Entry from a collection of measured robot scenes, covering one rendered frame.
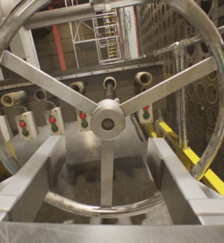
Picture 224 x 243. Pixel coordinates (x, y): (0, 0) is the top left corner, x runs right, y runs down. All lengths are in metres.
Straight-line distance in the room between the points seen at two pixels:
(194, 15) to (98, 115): 0.18
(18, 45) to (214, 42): 1.10
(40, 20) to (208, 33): 1.11
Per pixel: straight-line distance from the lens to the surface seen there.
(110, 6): 1.22
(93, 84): 1.02
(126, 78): 1.02
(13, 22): 0.28
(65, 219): 1.37
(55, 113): 0.97
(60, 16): 1.25
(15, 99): 0.98
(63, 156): 0.16
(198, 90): 2.79
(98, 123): 0.23
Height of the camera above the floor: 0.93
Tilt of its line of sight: 17 degrees down
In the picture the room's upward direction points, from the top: 9 degrees counter-clockwise
